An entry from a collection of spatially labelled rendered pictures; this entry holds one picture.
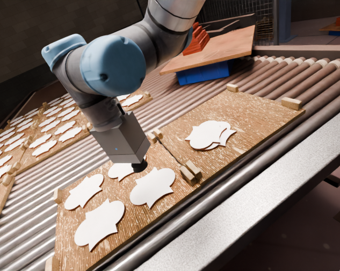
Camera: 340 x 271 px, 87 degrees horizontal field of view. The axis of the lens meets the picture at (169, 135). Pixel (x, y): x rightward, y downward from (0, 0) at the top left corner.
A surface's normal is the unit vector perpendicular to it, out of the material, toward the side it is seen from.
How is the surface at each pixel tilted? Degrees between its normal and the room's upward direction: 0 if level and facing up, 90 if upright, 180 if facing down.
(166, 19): 106
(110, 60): 90
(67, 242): 0
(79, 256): 0
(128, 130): 90
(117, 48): 91
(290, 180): 0
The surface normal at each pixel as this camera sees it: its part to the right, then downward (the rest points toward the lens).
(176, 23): 0.06, 0.94
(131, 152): -0.30, 0.65
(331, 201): -0.34, -0.76
